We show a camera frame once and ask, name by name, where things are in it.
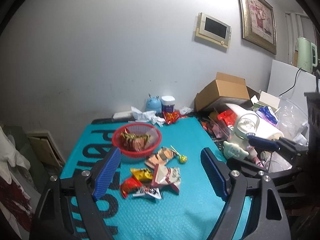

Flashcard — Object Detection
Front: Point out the small red snack packet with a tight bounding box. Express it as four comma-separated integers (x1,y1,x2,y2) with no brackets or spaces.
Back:
120,177,143,199

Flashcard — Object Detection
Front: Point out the yellow snack packet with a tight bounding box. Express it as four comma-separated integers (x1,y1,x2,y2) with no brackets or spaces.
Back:
130,168,153,182

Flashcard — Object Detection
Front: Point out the yellow lollipop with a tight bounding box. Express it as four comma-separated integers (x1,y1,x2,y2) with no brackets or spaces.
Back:
170,145,188,164

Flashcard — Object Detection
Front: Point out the seaweed roll snack bag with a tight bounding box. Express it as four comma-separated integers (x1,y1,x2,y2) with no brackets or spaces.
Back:
145,147,176,169

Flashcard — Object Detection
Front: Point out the white red triangular snack bag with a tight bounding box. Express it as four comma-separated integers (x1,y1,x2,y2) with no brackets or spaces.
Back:
151,164,181,194

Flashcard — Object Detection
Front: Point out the green striped snack bag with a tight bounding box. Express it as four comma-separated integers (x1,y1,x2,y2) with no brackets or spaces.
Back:
120,132,151,152

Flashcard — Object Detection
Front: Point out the red plastic basket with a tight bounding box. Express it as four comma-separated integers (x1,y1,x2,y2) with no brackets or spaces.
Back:
111,122,162,159

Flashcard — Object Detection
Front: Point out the red foil bag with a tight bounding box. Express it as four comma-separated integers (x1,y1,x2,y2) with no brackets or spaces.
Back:
217,109,238,128

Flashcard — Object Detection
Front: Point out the white flat box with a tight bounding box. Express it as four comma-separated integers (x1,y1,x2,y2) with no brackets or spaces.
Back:
112,111,133,120

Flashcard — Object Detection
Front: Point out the black white snack packet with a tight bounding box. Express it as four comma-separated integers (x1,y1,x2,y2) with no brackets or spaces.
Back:
132,186,162,200

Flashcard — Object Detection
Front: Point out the teal bubble mat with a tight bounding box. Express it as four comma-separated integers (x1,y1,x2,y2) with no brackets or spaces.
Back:
60,115,252,240

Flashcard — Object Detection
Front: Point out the crumpled white tissue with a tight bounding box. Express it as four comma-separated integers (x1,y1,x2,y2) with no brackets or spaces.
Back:
131,107,165,127

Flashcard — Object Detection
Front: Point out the brown cardboard box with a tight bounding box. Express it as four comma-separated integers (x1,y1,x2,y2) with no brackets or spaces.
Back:
194,72,259,112

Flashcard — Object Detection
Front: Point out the blue deer-shaped humidifier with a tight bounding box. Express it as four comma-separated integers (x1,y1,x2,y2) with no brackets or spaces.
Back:
145,94,162,114

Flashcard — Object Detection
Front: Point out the crumpled clear wrapper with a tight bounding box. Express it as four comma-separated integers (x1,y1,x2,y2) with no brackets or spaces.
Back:
178,106,194,115

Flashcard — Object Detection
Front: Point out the red noodle snack packet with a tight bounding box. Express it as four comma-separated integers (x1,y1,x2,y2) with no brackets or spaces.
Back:
163,111,181,125

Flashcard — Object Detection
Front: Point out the white-lidded purple jar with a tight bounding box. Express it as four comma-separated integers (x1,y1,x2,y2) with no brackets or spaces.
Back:
161,95,175,113

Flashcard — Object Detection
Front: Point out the green electric kettle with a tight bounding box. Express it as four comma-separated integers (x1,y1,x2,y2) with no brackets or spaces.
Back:
293,37,318,74

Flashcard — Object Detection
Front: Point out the white cloth pile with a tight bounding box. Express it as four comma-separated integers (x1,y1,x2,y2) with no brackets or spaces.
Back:
0,128,30,185

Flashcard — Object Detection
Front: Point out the framed flower picture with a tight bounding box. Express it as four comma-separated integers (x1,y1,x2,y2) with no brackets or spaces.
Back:
239,0,277,55

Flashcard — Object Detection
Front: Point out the wall intercom panel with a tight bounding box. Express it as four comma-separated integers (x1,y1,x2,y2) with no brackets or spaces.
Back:
195,12,232,49

